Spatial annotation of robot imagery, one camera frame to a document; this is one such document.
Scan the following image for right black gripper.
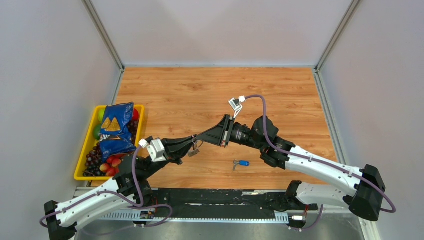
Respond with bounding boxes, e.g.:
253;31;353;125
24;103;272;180
196;114;265;151

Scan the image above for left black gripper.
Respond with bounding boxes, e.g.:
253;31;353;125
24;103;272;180
141;135;197;179

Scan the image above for silver wire keyring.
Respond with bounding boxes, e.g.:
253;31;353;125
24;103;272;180
187;137;204;158

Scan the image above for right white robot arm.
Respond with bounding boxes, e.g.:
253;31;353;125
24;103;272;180
197;114;386;222

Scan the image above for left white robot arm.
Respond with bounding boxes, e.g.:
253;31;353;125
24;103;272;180
39;135;198;240

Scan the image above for blue capped key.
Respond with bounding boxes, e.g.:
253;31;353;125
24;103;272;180
232;159;250;171

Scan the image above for red apple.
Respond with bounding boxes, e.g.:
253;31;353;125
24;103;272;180
131;108;140;122

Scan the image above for blue chips bag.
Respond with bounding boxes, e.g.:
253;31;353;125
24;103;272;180
99;102;136;163

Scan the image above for red peach fruits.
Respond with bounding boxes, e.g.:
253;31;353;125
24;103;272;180
98;154;126;177

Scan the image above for purple grape bunch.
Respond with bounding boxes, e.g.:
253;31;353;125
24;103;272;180
83;120;138;177

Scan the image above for green apple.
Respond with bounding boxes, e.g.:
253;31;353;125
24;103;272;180
92;123;102;141

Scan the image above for lime green fruit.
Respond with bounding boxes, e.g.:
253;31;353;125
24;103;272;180
97;108;105;123

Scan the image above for yellow plastic tray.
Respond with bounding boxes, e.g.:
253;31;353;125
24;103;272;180
74;104;147;181

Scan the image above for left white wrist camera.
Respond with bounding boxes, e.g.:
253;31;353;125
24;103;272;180
138;138;167;163

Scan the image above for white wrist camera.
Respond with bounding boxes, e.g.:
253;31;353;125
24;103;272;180
138;138;167;163
228;95;246;119

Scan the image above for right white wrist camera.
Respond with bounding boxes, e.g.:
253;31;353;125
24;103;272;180
228;95;246;119

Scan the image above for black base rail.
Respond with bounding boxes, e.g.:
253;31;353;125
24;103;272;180
135;188;319;224

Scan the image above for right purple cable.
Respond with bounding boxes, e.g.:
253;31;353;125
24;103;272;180
243;94;397;232

